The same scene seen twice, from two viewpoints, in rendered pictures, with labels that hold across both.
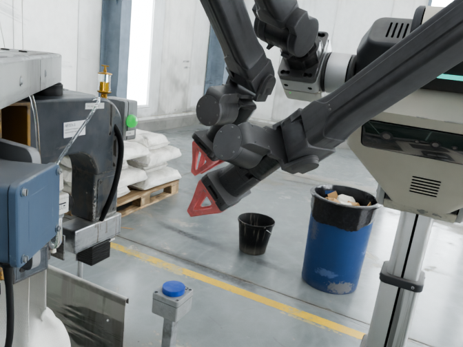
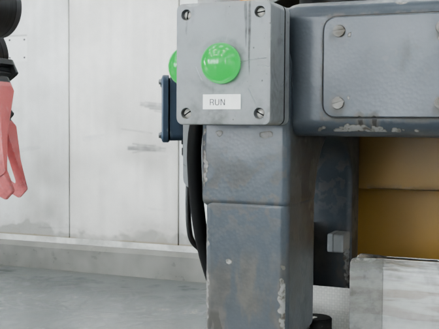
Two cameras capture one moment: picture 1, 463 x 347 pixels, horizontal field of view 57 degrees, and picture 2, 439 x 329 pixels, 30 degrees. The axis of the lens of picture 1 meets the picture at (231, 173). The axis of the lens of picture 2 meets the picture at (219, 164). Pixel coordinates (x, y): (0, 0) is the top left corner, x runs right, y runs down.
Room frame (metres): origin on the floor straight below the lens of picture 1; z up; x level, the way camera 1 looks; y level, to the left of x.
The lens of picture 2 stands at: (1.60, 0.24, 1.24)
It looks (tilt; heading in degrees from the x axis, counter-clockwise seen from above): 3 degrees down; 178
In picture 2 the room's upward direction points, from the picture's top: straight up
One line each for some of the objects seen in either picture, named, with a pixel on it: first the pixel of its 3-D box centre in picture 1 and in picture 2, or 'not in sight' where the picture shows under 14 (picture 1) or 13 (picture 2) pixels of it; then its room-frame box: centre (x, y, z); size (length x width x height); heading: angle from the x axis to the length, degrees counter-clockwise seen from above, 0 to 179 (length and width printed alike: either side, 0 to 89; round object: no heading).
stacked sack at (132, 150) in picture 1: (110, 150); not in sight; (3.61, 1.07, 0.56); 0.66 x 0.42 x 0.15; 155
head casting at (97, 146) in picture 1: (29, 146); (413, 155); (0.89, 0.44, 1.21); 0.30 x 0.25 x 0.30; 65
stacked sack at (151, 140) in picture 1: (134, 137); not in sight; (4.27, 1.03, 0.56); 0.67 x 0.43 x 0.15; 65
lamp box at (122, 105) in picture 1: (117, 118); (233, 65); (0.97, 0.28, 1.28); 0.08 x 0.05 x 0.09; 65
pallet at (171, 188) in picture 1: (111, 190); not in sight; (3.96, 1.15, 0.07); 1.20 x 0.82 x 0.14; 158
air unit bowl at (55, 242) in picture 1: (53, 231); not in sight; (0.71, 0.31, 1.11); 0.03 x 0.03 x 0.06
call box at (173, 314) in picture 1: (172, 301); not in sight; (1.01, 0.11, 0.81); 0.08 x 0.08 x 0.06; 65
